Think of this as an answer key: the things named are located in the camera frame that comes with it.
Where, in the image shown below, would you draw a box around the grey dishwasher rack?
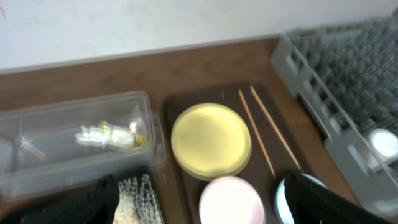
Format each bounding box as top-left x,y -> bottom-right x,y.
271,16 -> 397,217

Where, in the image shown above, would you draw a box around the yellow round plate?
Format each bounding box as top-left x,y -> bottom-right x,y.
170,103 -> 252,181

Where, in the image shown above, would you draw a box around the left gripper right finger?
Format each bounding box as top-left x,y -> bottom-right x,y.
284,172 -> 389,224

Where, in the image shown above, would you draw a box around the wooden chopstick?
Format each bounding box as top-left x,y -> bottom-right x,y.
250,86 -> 302,170
238,89 -> 276,178

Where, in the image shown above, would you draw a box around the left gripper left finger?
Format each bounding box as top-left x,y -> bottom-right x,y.
20,177 -> 119,224

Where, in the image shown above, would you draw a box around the white tissue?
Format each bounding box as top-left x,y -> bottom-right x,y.
75,123 -> 135,149

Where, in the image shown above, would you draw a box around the black plastic tray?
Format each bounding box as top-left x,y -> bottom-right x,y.
0,167 -> 165,224

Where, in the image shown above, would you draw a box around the white bowl with crumbs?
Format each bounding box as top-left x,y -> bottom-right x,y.
198,176 -> 266,224

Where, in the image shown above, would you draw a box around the green orange snack wrapper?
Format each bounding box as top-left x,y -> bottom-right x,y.
98,121 -> 149,149

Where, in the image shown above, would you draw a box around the clear plastic bin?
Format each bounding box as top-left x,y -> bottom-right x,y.
1,91 -> 166,202

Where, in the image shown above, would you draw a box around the spilled rice and nuts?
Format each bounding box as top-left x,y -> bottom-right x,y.
113,173 -> 164,224

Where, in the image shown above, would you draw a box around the light blue bowl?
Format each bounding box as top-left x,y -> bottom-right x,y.
274,172 -> 328,224

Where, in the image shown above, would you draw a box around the white cup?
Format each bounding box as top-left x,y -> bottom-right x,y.
368,129 -> 397,164

